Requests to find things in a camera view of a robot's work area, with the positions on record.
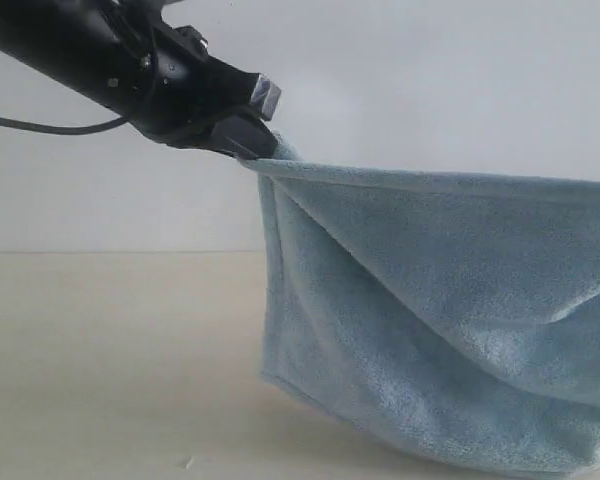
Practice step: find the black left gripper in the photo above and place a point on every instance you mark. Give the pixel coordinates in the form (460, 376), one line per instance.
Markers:
(175, 93)

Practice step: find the light blue terry towel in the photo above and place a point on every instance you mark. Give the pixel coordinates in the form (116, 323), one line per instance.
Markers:
(453, 316)

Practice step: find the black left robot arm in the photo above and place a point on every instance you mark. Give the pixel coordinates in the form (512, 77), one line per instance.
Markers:
(61, 39)

